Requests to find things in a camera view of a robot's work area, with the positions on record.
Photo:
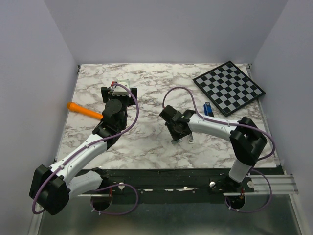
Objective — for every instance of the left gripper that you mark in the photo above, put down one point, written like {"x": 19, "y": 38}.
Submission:
{"x": 107, "y": 95}

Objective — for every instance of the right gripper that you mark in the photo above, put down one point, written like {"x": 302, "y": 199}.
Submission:
{"x": 174, "y": 136}

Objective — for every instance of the silver staple strips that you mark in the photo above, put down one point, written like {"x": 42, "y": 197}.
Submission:
{"x": 176, "y": 141}

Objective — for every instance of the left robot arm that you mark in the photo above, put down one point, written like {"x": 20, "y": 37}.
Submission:
{"x": 53, "y": 186}

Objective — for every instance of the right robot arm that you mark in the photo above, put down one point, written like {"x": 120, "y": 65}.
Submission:
{"x": 246, "y": 139}

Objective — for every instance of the orange marker pen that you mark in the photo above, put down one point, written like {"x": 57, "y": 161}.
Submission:
{"x": 72, "y": 106}

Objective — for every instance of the black grey checkerboard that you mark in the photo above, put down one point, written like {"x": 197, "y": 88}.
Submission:
{"x": 228, "y": 87}

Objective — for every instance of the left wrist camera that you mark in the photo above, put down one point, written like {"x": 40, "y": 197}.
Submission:
{"x": 119, "y": 87}

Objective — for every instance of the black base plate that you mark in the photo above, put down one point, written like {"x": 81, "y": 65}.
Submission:
{"x": 169, "y": 186}

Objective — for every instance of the aluminium rail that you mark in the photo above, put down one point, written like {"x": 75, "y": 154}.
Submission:
{"x": 253, "y": 184}

